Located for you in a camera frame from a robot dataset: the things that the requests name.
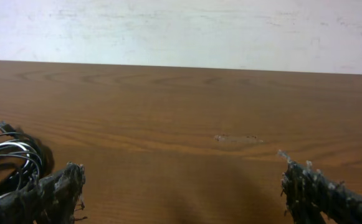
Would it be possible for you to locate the white USB cable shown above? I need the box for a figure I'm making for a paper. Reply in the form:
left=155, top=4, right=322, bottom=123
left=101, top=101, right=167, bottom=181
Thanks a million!
left=0, top=141, right=38, bottom=203

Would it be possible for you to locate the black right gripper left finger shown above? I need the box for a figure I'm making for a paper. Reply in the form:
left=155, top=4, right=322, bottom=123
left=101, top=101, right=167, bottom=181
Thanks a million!
left=0, top=162, right=86, bottom=224

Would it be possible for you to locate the black USB cable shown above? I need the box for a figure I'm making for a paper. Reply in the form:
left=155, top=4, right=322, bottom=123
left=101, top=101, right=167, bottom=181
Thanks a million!
left=0, top=121, right=55, bottom=206

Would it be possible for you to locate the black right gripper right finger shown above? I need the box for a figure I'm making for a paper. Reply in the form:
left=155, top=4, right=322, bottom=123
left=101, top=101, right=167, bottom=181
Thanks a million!
left=278, top=150, right=362, bottom=224

